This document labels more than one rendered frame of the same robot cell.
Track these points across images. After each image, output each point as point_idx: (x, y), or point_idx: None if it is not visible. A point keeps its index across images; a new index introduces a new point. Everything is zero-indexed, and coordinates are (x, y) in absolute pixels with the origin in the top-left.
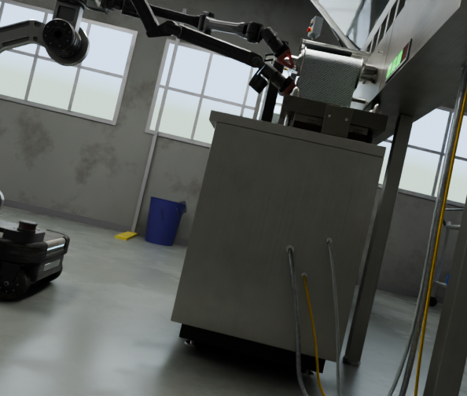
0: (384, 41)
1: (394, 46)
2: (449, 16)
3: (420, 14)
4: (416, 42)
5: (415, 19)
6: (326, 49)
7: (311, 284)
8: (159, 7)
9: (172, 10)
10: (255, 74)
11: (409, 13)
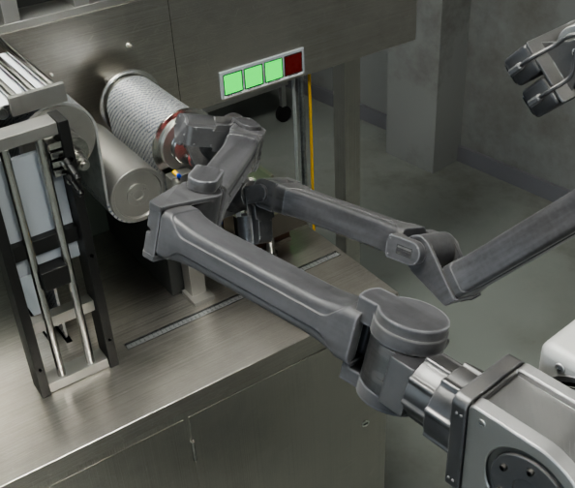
0: (121, 21)
1: (213, 45)
2: (399, 43)
3: (311, 18)
4: (321, 54)
5: (295, 20)
6: (25, 74)
7: None
8: (316, 277)
9: (270, 254)
10: (273, 214)
11: (257, 3)
